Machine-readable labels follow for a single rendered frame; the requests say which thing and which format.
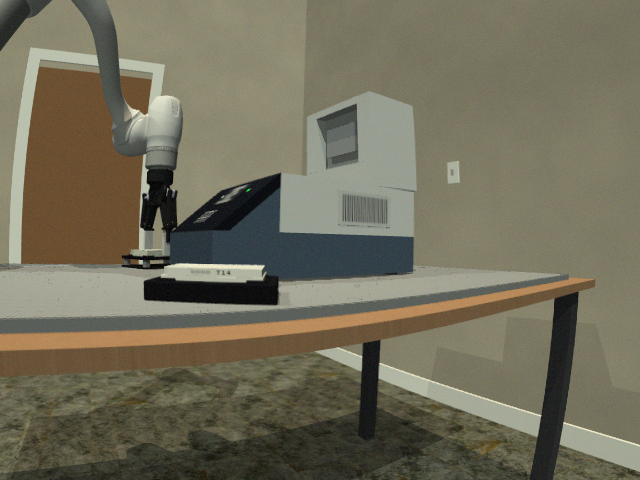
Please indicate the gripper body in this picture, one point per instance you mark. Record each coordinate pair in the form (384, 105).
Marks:
(159, 179)

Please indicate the grey and dark blue benchtop lab instrument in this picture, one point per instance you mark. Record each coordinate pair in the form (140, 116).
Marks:
(332, 222)

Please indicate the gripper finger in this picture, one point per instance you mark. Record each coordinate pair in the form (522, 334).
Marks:
(148, 211)
(168, 216)

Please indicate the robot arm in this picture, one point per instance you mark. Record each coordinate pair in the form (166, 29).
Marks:
(160, 129)

